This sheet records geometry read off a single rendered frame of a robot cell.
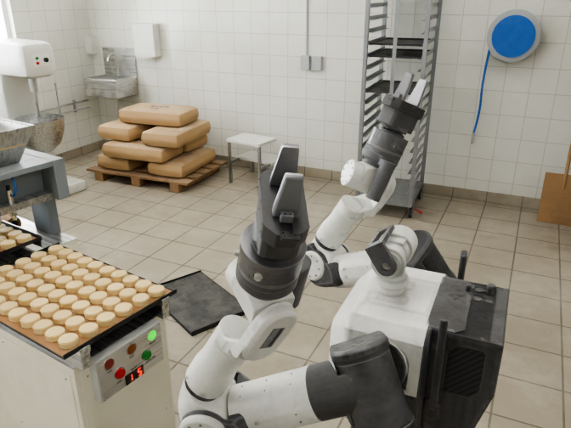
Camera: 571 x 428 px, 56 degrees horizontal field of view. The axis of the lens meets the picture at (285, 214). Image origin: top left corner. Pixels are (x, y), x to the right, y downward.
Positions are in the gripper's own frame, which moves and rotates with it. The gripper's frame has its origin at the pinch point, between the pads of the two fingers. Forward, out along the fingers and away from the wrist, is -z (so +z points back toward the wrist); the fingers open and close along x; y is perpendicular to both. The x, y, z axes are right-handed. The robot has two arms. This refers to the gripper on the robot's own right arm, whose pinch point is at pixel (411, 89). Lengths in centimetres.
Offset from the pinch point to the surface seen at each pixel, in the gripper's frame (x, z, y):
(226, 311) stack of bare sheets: -95, 148, 136
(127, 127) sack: -124, 115, 407
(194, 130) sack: -173, 92, 371
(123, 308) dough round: 27, 86, 41
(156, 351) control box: 13, 99, 37
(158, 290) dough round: 16, 82, 44
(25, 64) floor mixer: -23, 84, 407
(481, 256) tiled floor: -268, 72, 97
